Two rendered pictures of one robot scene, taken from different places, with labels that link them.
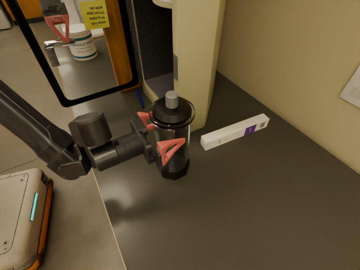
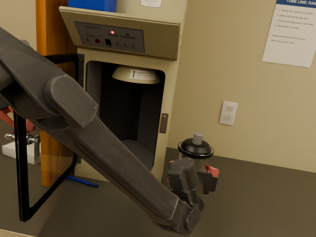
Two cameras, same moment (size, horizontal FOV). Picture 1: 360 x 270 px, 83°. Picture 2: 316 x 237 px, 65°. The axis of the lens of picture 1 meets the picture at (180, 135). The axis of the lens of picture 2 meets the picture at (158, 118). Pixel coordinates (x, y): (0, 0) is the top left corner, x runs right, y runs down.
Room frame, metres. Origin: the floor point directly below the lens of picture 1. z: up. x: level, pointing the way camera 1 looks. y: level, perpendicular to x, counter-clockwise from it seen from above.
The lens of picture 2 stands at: (0.06, 0.65, 1.46)
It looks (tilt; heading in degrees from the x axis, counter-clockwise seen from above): 18 degrees down; 306
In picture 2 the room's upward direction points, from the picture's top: 7 degrees clockwise
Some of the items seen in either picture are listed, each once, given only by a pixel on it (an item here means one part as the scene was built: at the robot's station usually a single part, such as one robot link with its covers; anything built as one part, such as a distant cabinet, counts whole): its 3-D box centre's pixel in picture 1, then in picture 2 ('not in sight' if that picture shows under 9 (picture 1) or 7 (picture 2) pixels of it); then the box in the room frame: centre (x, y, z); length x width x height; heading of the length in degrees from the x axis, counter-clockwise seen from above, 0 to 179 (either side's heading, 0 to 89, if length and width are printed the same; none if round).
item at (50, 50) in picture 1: (52, 56); (35, 147); (0.60, 0.39, 1.18); 0.02 x 0.02 x 0.06; 32
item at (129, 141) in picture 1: (131, 145); (192, 185); (0.31, 0.11, 1.10); 0.10 x 0.07 x 0.07; 30
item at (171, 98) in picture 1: (171, 105); (196, 143); (0.37, 0.02, 1.18); 0.09 x 0.09 x 0.07
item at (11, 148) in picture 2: not in sight; (29, 149); (1.02, 0.20, 0.96); 0.16 x 0.12 x 0.04; 18
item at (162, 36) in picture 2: not in sight; (122, 34); (0.60, 0.13, 1.46); 0.32 x 0.11 x 0.10; 30
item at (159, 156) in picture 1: (165, 143); (203, 173); (0.32, 0.04, 1.10); 0.09 x 0.07 x 0.07; 120
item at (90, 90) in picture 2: (186, 41); (130, 109); (0.69, -0.02, 1.19); 0.26 x 0.24 x 0.35; 30
